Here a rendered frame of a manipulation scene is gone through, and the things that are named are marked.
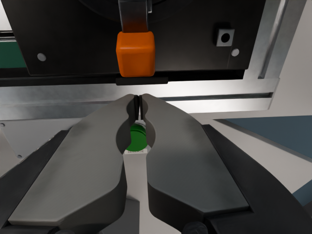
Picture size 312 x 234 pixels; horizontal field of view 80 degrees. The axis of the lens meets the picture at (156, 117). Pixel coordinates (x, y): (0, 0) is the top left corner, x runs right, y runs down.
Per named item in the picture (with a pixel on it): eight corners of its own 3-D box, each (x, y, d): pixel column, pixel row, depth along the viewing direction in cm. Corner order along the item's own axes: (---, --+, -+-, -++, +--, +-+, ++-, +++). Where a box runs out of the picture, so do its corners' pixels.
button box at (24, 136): (156, 129, 34) (159, 154, 28) (36, 134, 33) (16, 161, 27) (156, 94, 30) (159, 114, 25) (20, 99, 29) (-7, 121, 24)
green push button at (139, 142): (148, 142, 28) (149, 152, 27) (122, 144, 28) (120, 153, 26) (147, 120, 26) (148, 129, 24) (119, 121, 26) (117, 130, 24)
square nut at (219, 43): (228, 44, 19) (231, 46, 19) (212, 44, 19) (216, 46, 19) (231, 27, 19) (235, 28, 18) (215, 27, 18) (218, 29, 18)
